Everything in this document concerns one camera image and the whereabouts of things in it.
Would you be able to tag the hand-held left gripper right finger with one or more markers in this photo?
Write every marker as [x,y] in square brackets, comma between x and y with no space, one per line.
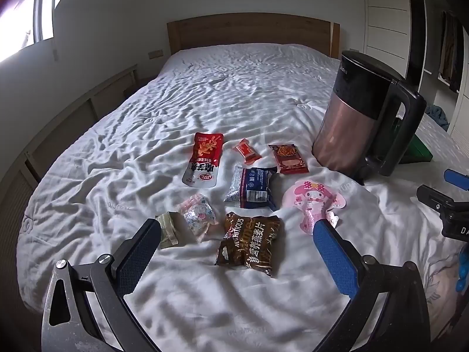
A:
[335,260]

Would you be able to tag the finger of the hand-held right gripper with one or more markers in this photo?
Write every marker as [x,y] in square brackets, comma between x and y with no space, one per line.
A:
[436,197]
[457,180]

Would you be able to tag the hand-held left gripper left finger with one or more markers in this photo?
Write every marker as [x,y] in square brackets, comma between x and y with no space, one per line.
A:
[141,253]

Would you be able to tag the olive green snack packet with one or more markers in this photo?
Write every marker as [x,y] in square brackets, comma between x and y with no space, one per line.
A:
[170,227]

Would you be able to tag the green box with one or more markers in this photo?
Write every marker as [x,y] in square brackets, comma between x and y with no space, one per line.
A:
[417,150]

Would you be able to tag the pink cartoon snack packet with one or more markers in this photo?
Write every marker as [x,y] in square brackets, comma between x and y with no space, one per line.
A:
[311,201]

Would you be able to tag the pink clear candy packet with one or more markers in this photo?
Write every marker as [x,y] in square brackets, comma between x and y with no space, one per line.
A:
[196,214]

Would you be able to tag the brown oatmeal packet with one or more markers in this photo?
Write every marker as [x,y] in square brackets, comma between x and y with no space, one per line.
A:
[249,242]

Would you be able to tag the blue and silver snack packet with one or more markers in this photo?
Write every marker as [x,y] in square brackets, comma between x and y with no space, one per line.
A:
[252,187]

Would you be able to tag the dark red noodle packet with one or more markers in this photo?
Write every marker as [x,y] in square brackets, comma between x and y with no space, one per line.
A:
[289,159]

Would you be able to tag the red and white snack pouch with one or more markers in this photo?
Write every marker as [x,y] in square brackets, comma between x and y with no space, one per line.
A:
[203,154]

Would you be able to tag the small red candy packet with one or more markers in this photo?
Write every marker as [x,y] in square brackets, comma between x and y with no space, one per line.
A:
[246,151]

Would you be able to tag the blue cloth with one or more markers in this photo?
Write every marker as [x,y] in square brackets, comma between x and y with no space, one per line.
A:
[438,115]

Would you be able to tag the copper and black electric kettle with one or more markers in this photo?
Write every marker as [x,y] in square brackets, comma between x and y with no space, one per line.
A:
[344,124]

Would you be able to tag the hanging clothes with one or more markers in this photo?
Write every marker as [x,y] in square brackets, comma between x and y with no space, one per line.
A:
[450,51]

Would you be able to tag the white bed sheet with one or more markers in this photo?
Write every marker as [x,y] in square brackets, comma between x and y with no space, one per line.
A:
[146,117]

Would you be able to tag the wooden side panel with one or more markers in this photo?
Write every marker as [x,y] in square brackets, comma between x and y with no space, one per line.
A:
[73,117]

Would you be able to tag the white wardrobe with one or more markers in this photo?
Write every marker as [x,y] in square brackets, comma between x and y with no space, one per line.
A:
[388,18]

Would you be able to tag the wooden headboard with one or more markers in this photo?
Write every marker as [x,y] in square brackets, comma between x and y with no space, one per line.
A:
[252,31]

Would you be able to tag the window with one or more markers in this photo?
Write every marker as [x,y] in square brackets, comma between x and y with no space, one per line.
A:
[22,18]

